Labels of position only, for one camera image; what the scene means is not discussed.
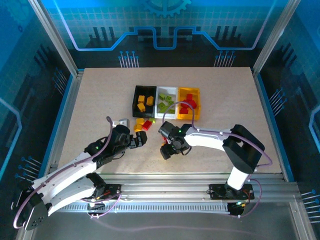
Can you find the grey clear panel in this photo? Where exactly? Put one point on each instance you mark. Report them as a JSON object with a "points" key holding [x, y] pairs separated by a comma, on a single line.
{"points": [[162, 220]]}

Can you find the long green lego brick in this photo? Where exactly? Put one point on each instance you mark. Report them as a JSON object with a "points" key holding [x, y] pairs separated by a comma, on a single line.
{"points": [[163, 109]]}

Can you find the yellow plastic bin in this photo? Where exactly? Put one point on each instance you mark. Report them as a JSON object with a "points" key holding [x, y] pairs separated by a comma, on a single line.
{"points": [[187, 117]]}

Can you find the slotted metal strip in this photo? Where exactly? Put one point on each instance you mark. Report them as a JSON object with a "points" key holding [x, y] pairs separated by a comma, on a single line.
{"points": [[162, 208]]}

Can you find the black plastic bin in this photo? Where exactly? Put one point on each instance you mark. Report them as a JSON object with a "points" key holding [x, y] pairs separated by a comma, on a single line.
{"points": [[145, 114]]}

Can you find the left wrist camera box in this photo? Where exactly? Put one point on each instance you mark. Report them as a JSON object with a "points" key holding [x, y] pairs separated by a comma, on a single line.
{"points": [[121, 123]]}

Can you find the table side rail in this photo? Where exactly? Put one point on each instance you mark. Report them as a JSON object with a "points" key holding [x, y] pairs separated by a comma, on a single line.
{"points": [[71, 100], [263, 100]]}

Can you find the aluminium frame post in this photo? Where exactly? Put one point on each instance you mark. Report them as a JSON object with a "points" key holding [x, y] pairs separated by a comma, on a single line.
{"points": [[56, 37], [273, 37]]}

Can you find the aluminium mounting rail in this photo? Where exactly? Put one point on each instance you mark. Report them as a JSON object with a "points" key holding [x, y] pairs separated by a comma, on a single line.
{"points": [[162, 185]]}

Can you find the white plastic bin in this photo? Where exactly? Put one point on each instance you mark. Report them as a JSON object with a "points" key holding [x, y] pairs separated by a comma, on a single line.
{"points": [[166, 116]]}

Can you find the small control board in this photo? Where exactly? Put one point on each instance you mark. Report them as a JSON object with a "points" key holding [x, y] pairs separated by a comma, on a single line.
{"points": [[236, 208], [95, 206]]}

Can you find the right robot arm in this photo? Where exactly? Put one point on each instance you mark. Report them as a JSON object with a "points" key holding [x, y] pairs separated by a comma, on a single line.
{"points": [[245, 150]]}

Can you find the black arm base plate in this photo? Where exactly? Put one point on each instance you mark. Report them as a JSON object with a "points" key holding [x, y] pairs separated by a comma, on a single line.
{"points": [[113, 191], [217, 192]]}

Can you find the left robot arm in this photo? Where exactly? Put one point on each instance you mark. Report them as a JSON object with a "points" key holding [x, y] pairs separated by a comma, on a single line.
{"points": [[70, 190]]}

